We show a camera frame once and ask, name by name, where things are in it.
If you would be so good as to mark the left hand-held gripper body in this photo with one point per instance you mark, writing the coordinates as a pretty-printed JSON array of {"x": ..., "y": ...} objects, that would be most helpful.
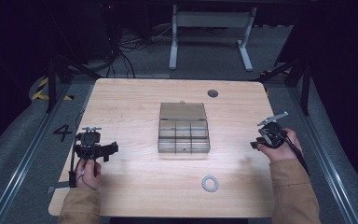
[{"x": 88, "y": 142}]

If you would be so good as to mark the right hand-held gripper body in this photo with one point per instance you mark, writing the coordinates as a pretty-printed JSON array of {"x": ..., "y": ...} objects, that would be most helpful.
[{"x": 271, "y": 132}]

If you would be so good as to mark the clear plastic compartment box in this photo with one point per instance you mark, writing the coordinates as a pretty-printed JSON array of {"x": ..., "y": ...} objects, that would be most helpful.
[{"x": 183, "y": 128}]

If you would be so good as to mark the person's right hand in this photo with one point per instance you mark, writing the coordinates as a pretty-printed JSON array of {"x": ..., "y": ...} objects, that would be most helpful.
[{"x": 282, "y": 148}]

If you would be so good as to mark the person's left hand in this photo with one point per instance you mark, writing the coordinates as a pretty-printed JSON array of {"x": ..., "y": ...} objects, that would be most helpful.
[{"x": 88, "y": 173}]

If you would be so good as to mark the black metal stand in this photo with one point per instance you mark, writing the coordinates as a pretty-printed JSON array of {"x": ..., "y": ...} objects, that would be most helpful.
[
  {"x": 62, "y": 77},
  {"x": 295, "y": 77}
]

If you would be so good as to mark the yellow black hazard tape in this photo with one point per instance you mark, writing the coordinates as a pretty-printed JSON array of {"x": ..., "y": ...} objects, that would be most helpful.
[{"x": 45, "y": 91}]

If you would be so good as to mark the grey table grommet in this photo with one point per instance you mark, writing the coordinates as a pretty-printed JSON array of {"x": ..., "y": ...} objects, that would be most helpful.
[{"x": 213, "y": 93}]

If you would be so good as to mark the white metal stand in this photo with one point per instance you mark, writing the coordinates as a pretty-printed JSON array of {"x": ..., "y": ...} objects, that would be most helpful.
[{"x": 211, "y": 34}]

